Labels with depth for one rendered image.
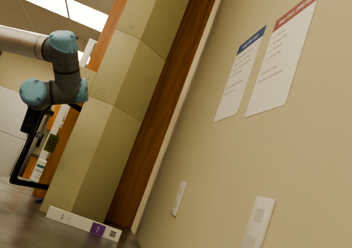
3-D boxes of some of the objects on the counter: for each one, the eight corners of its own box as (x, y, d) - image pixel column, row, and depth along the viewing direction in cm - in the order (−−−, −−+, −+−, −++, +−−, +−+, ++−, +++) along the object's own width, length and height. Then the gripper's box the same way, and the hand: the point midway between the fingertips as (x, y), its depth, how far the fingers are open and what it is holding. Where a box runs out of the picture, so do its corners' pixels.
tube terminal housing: (101, 219, 176) (158, 71, 191) (102, 232, 145) (171, 52, 159) (49, 202, 173) (112, 51, 187) (39, 210, 141) (115, 28, 156)
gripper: (58, 90, 125) (63, 100, 145) (31, 79, 123) (39, 91, 144) (47, 114, 123) (54, 121, 144) (20, 104, 121) (30, 112, 142)
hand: (43, 112), depth 142 cm, fingers closed
